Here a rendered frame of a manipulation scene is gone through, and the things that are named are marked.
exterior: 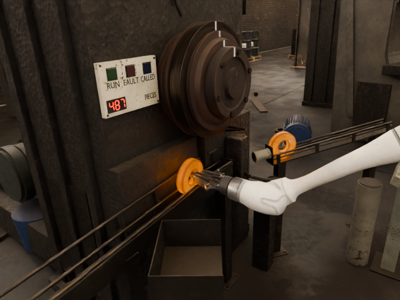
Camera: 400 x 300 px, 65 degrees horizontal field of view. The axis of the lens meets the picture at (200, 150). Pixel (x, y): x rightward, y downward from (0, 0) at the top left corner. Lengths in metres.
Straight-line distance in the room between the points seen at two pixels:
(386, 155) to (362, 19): 2.93
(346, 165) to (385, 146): 0.12
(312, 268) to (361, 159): 1.11
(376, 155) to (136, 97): 0.81
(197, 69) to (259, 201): 0.52
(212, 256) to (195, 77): 0.64
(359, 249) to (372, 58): 2.30
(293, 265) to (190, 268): 1.05
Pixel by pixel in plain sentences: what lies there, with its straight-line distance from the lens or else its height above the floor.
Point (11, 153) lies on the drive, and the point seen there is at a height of 0.66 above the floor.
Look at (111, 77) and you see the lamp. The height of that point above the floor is 1.19.
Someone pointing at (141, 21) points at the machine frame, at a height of 1.36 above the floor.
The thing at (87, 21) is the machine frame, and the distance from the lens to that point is 1.09.
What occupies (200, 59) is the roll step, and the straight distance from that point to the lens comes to 1.20.
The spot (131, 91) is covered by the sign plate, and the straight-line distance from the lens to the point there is 1.17.
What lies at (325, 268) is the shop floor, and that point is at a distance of 2.08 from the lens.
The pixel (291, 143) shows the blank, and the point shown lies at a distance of 1.79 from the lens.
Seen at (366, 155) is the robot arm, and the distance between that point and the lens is 1.06.
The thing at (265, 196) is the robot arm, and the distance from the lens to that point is 1.12.
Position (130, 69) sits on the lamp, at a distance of 1.15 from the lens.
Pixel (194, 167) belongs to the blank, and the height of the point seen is 0.79.
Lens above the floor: 1.34
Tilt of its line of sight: 22 degrees down
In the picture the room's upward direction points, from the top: 3 degrees counter-clockwise
